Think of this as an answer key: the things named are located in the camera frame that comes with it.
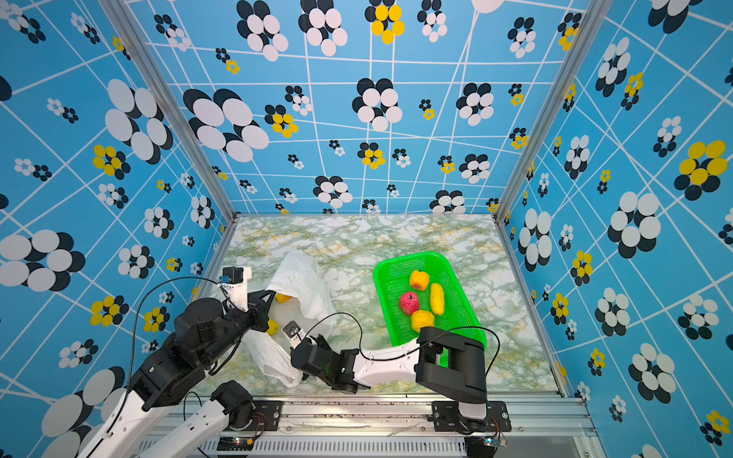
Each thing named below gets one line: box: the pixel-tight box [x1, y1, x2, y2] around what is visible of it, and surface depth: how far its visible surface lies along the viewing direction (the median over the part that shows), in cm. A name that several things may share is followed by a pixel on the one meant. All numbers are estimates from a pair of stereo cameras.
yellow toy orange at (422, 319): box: [411, 310, 436, 333], surface depth 86 cm
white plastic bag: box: [242, 249, 337, 389], surface depth 70 cm
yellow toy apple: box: [410, 270, 430, 292], surface depth 97 cm
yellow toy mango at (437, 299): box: [430, 282, 445, 316], surface depth 93 cm
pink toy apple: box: [398, 291, 420, 316], surface depth 90 cm
